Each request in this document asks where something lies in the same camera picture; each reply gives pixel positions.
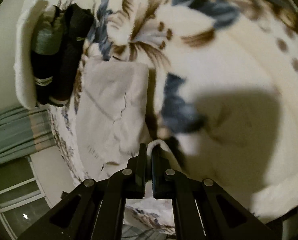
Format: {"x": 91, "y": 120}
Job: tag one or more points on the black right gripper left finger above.
{"x": 137, "y": 182}

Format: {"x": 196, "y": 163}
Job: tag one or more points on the white fluffy garment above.
{"x": 24, "y": 78}

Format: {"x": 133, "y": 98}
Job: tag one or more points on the light grey small garment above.
{"x": 110, "y": 125}

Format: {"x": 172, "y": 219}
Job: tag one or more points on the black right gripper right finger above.
{"x": 160, "y": 180}

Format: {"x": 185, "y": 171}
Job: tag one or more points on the green striped curtain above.
{"x": 24, "y": 132}

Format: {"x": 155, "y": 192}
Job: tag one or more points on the white framed window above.
{"x": 22, "y": 198}

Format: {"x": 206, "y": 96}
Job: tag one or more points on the black knit garment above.
{"x": 55, "y": 75}

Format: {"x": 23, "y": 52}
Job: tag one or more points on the grey knit sock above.
{"x": 47, "y": 33}

